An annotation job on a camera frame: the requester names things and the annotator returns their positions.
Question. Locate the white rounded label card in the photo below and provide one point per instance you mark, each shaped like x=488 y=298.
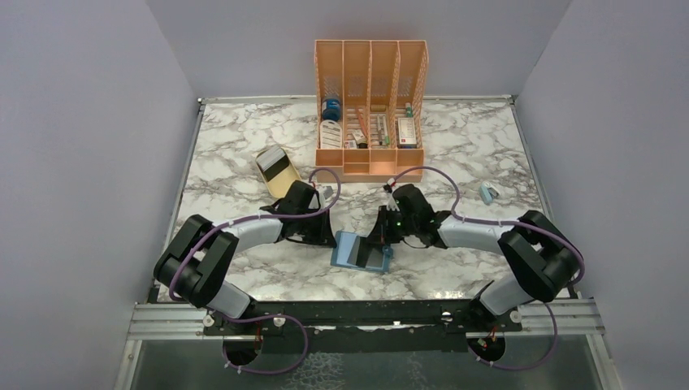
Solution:
x=330 y=135

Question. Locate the orange desk file organizer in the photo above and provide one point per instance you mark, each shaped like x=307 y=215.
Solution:
x=371 y=77

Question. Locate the white red box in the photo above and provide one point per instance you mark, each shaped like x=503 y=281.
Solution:
x=406 y=133

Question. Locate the blue tape roll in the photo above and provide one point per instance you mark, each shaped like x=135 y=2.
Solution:
x=331 y=109

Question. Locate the teal leather card holder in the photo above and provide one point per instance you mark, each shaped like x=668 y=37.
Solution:
x=344 y=242

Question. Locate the light blue small clip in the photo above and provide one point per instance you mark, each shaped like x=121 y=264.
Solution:
x=488 y=193

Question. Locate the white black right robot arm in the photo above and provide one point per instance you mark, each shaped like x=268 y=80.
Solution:
x=542 y=261

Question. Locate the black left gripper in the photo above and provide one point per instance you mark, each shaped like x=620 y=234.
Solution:
x=325 y=236

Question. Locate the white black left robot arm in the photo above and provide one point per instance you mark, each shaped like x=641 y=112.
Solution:
x=194 y=265

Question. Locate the beige oval tray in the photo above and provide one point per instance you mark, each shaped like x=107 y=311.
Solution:
x=280 y=176

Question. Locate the pens in organizer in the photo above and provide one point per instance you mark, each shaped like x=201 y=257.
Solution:
x=382 y=130

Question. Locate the silver credit card in tray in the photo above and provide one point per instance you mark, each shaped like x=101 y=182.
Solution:
x=270 y=156

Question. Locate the black credit card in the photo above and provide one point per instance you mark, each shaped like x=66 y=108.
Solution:
x=365 y=256

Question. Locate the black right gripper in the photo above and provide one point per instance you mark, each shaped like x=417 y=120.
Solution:
x=380 y=231

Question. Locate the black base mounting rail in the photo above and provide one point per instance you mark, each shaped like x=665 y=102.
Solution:
x=358 y=326

